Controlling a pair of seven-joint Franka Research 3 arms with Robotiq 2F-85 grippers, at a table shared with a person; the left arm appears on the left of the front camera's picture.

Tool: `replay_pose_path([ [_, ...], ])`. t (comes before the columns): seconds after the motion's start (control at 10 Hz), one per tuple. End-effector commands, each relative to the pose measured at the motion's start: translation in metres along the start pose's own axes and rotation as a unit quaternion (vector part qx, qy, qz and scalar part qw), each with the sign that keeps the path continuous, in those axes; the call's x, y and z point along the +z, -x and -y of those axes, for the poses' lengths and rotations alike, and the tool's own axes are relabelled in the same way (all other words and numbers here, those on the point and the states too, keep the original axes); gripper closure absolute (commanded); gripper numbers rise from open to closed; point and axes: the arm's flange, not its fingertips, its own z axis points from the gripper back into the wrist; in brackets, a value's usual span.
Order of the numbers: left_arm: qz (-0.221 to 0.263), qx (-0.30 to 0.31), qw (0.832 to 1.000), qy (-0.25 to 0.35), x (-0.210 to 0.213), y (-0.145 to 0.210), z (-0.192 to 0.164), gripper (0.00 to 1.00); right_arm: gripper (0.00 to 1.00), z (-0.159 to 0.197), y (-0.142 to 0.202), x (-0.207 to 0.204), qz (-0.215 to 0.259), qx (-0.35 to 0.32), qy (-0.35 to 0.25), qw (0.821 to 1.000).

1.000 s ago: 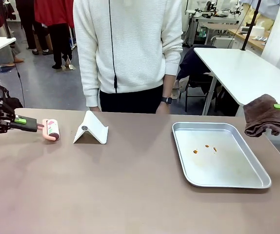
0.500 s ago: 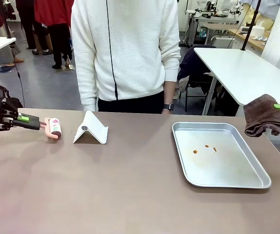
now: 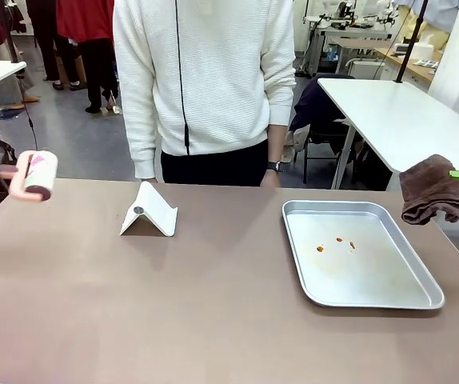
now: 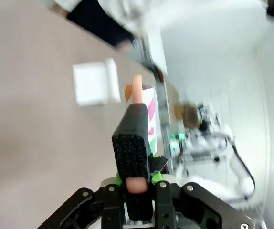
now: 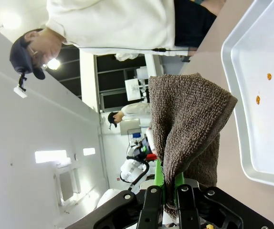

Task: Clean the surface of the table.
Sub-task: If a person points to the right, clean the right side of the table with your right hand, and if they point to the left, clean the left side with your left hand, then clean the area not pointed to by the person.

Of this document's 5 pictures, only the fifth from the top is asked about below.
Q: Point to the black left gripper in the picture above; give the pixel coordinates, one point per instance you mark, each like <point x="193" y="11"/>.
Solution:
<point x="143" y="148"/>

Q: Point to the right gripper black green left finger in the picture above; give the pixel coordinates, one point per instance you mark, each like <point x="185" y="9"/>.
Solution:
<point x="151" y="210"/>

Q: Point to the right gripper black green right finger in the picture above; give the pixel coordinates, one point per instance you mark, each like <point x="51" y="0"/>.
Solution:
<point x="189" y="210"/>

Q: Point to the brown terry towel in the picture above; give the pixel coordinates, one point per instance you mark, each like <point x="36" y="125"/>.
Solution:
<point x="187" y="114"/>

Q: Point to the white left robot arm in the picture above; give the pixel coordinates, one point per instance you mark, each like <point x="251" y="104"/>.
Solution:
<point x="129" y="169"/>

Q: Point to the person's left hand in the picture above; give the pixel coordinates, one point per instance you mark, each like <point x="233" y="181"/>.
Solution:
<point x="213" y="6"/>

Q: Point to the bystander in white with cap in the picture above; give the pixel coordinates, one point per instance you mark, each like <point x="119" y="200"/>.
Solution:
<point x="132" y="111"/>

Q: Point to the small ceiling light panel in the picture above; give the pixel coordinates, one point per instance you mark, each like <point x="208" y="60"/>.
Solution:
<point x="89" y="151"/>

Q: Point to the ceiling air conditioner unit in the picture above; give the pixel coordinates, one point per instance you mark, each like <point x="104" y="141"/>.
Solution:
<point x="66" y="184"/>

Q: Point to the rectangular ceiling light panel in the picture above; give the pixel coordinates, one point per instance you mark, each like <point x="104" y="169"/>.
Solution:
<point x="49" y="156"/>

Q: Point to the silver metal tray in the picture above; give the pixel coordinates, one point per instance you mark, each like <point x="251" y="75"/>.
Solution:
<point x="258" y="143"/>

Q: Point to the round orange sauce stain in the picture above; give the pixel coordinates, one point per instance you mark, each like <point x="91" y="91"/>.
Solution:
<point x="258" y="99"/>

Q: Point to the person in white sweater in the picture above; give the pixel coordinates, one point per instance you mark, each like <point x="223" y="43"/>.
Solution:
<point x="115" y="23"/>

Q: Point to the black trousers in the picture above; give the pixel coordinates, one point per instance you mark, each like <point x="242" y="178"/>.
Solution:
<point x="192" y="23"/>

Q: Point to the white tag on black clip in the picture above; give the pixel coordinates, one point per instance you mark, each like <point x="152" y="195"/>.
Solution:
<point x="20" y="91"/>

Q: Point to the person's head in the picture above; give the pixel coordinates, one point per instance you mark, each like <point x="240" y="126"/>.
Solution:
<point x="45" y="50"/>

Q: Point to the small orange sauce stain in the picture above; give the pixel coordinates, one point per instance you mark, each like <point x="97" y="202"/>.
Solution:
<point x="269" y="76"/>

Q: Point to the navy baseball cap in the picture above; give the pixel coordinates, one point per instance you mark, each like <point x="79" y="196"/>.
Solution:
<point x="22" y="57"/>

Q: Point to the dark framed window wall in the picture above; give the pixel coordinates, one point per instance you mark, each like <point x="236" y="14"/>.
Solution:
<point x="113" y="78"/>

